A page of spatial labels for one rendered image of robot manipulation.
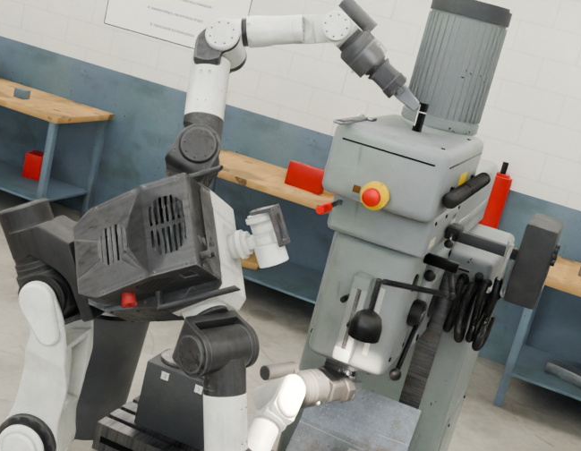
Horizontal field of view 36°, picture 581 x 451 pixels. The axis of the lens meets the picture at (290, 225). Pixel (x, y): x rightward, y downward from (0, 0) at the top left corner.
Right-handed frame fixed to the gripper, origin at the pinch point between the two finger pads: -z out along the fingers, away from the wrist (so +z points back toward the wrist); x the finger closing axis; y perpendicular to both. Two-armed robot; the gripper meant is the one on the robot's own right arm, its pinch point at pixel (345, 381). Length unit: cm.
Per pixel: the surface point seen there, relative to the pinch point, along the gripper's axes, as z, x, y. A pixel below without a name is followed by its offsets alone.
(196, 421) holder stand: 18.2, 29.4, 24.1
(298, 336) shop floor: -257, 236, 120
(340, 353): 12.1, -5.3, -11.5
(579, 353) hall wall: -408, 118, 92
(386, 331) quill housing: 5.0, -10.9, -19.2
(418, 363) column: -38.0, 5.1, 1.9
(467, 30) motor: -14, 5, -90
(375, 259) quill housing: 8.3, -4.6, -34.9
